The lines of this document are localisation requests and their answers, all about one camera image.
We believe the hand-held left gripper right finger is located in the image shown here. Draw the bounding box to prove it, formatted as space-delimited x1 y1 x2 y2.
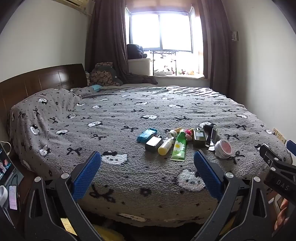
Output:
194 150 273 241

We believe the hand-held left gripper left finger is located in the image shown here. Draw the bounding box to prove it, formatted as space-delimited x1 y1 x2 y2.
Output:
24 151 104 241

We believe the round tin with pink lid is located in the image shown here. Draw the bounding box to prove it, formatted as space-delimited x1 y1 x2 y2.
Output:
214 139 233 159

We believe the dark green bottle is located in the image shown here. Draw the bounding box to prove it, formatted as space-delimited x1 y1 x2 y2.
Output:
193 128 207 148

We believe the green daisy print tube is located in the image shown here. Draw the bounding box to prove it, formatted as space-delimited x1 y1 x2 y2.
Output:
170 129 187 161

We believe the pink plush toy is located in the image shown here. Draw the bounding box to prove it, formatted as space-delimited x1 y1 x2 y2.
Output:
184 128 195 141

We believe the yellow and white bottle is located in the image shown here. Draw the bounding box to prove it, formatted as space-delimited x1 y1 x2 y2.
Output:
158 137 175 156

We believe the black rectangular bottle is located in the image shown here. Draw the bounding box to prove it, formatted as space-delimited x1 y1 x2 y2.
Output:
145 136 163 153

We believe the blue wet wipes packet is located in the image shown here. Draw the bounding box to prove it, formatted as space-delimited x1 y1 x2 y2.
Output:
136 128 158 143

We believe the person's right hand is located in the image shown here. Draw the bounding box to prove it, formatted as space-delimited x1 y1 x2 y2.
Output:
274 199 289 231

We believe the grey printed blanket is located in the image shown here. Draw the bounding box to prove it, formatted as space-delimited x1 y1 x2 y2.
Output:
9 86 293 229

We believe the wooden nightstand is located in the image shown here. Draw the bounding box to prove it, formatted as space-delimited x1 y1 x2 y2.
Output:
0 171 31 232

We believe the smartphone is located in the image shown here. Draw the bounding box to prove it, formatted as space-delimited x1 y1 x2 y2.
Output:
8 184 20 211

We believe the tablet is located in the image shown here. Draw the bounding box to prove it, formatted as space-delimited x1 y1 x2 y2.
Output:
0 141 16 186

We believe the grey patterned pillow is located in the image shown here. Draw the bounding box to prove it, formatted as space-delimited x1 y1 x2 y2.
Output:
70 87 100 98

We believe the white round object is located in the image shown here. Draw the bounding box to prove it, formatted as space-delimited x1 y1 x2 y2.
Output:
0 185 8 208

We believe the brown patterned cushion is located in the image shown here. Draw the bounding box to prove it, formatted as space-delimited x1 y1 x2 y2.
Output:
89 68 116 87

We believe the brown wooden headboard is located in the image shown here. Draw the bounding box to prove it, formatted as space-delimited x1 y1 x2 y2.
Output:
0 64 88 149

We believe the dark grey blanket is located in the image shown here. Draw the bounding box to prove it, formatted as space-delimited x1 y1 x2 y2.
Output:
121 73 159 85

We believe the white storage box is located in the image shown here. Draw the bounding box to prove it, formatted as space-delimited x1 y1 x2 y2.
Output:
128 58 154 76

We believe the brown curtain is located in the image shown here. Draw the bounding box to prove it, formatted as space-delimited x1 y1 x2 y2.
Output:
196 0 234 94
84 0 130 77

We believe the metal drying rack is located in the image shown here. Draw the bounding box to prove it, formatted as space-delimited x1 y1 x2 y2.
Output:
148 50 179 76

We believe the dark clothes pile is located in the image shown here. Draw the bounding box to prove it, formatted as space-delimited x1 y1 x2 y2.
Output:
126 44 148 59

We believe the window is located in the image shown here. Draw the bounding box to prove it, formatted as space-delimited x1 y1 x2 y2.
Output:
125 6 201 54

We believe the air conditioner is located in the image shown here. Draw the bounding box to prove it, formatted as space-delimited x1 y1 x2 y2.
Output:
52 0 93 15

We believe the wall socket strip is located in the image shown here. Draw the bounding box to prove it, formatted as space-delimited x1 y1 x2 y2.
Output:
272 127 287 144

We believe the white cable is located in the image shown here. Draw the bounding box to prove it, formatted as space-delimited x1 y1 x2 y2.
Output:
1 141 12 154

